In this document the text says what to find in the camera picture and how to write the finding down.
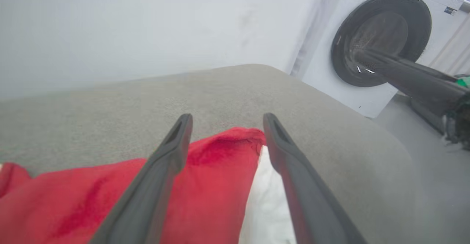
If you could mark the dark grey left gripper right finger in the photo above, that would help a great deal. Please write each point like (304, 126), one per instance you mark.
(312, 200)

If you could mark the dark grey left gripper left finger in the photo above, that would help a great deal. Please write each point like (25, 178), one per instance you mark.
(147, 200)

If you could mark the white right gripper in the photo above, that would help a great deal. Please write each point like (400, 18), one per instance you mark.
(462, 123)

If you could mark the red garment with white sleeves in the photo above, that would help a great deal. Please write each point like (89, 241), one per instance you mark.
(220, 185)

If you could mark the white pleated curtain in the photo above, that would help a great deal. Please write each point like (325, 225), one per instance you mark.
(453, 49)

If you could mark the round black washing machine door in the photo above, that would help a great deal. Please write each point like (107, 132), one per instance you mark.
(418, 20)

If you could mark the small dark sticker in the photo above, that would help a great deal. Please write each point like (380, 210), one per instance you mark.
(450, 11)

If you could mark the grey fabric sofa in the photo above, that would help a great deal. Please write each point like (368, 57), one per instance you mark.
(110, 126)

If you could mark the white washing machine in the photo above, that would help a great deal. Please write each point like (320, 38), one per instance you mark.
(330, 86)

